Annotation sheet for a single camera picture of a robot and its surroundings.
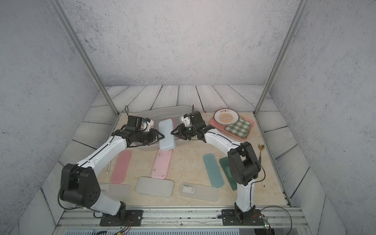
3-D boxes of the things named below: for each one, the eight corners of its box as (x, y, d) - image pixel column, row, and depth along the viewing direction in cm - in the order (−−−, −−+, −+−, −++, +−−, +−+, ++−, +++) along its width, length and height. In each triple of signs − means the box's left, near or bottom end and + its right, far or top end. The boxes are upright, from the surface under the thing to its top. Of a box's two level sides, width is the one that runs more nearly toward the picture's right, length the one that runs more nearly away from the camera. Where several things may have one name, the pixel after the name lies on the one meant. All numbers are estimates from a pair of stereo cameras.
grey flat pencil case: (135, 193, 83) (133, 191, 81) (140, 177, 89) (139, 175, 87) (170, 197, 81) (170, 196, 79) (174, 181, 87) (173, 179, 85)
